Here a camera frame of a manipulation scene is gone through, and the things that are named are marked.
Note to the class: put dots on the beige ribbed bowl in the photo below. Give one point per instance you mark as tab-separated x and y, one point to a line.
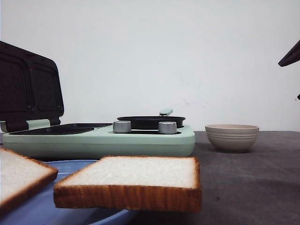
232	137

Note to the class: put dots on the bread slice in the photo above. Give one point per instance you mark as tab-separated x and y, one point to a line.
133	183
21	177

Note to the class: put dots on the breakfast maker lid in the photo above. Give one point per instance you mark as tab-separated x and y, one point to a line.
29	88

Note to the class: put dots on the mint green breakfast maker base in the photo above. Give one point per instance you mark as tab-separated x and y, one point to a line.
95	140

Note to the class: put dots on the right silver knob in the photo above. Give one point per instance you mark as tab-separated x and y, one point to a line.
167	127

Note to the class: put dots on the silver knob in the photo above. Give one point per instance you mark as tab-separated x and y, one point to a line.
122	127
167	127

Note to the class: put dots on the black frying pan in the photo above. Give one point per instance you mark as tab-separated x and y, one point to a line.
151	122

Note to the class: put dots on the left silver knob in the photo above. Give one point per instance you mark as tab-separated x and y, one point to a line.
122	127

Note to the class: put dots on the blue plate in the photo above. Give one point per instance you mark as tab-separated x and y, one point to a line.
41	210

